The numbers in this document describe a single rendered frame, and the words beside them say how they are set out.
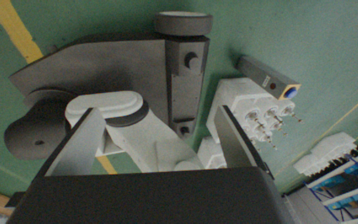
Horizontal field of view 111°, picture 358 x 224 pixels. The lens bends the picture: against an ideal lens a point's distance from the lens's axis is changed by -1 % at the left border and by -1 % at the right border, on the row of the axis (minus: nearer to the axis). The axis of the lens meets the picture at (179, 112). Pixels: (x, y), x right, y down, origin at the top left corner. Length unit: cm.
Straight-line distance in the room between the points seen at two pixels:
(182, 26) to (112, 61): 24
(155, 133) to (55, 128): 27
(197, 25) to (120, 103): 32
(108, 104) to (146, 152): 17
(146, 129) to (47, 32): 52
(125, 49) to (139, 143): 29
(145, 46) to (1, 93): 69
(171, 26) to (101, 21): 29
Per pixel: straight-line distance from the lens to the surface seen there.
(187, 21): 45
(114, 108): 40
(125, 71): 50
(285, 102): 90
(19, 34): 76
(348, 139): 325
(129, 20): 63
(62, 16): 68
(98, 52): 49
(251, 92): 78
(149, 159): 32
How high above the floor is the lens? 63
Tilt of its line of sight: 46 degrees down
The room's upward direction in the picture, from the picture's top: 160 degrees clockwise
